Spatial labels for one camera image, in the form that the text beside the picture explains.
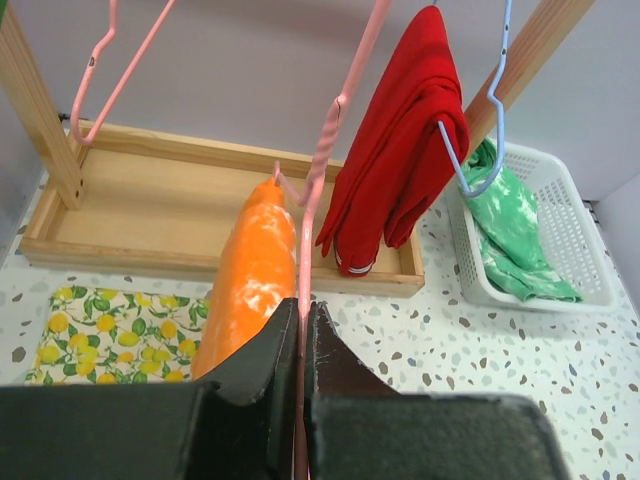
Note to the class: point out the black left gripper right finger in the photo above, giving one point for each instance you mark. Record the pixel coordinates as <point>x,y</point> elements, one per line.
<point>358,427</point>

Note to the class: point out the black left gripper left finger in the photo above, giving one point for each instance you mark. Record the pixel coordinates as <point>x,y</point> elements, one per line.
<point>235,422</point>

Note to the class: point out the orange tie-dye trousers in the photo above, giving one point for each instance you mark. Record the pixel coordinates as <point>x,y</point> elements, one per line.
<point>257,270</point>

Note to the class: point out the green tie-dye trousers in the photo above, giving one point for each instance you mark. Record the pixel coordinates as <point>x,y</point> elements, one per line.
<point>506,221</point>

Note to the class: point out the blue wire hanger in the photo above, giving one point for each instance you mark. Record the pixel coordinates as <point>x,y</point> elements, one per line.
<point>478,117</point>

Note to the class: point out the red trousers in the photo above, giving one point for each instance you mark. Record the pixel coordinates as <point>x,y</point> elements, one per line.
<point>398,163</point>

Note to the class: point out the lemon print cloth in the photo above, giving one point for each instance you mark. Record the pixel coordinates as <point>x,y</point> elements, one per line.
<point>104,336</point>

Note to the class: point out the wooden clothes rack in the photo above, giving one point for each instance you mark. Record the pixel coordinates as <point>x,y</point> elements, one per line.
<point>146,202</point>

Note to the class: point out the white plastic basket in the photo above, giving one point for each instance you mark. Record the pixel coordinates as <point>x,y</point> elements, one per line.
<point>569,239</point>

